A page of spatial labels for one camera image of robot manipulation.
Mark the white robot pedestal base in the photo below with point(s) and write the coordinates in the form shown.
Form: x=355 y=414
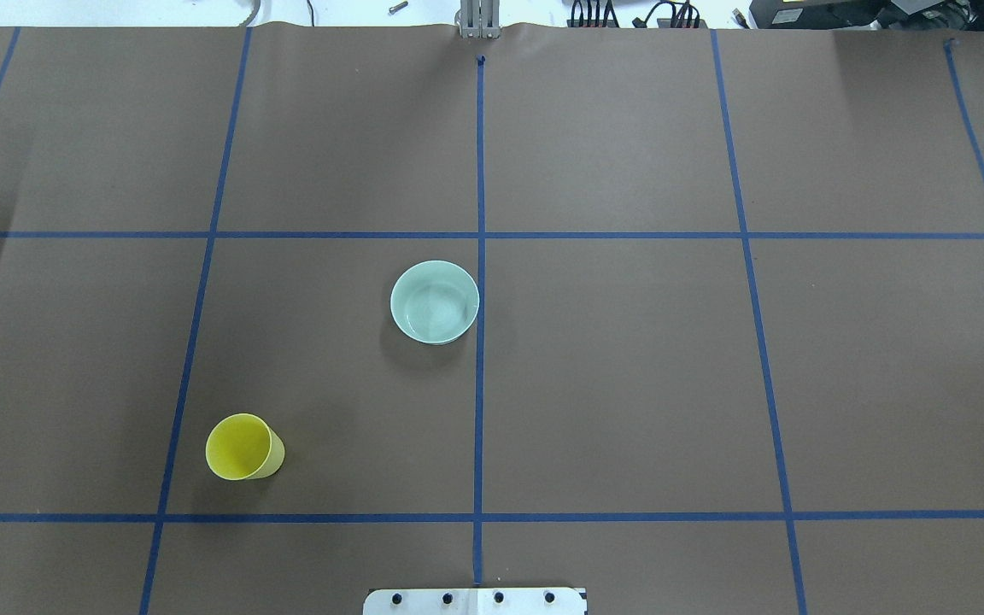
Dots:
x=515 y=600

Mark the aluminium frame post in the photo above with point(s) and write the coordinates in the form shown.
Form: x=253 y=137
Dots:
x=479 y=19

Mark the mint green bowl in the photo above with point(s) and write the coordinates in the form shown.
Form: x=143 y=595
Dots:
x=435 y=302

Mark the yellow plastic cup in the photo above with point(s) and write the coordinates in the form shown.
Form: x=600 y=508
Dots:
x=243 y=447

